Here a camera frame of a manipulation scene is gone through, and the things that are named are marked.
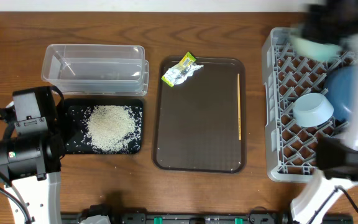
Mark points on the clear plastic bin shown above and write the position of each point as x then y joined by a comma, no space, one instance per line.
97,69

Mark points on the wooden chopstick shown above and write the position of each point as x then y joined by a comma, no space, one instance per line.
239,107

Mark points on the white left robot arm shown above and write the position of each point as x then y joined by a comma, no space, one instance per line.
31,150

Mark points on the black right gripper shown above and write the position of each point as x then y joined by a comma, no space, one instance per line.
313,32

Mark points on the mint green bowl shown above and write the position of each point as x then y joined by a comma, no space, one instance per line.
313,50

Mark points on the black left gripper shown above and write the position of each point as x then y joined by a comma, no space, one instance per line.
58,113

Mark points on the pile of rice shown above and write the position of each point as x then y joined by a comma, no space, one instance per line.
108,125

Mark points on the black plastic tray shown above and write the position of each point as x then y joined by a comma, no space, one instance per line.
78,110

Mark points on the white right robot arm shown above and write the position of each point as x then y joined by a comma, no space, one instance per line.
336,160

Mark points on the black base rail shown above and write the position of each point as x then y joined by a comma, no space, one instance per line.
141,218

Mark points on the brown serving tray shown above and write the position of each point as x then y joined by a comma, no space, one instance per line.
196,122

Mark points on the light blue bowl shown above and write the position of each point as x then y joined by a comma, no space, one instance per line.
312,109

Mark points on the grey dishwasher rack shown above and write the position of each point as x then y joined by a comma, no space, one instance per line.
286,77

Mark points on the dark blue plate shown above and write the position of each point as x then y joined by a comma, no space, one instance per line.
339,84

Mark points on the yellow wrapper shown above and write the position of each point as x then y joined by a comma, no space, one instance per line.
185,68

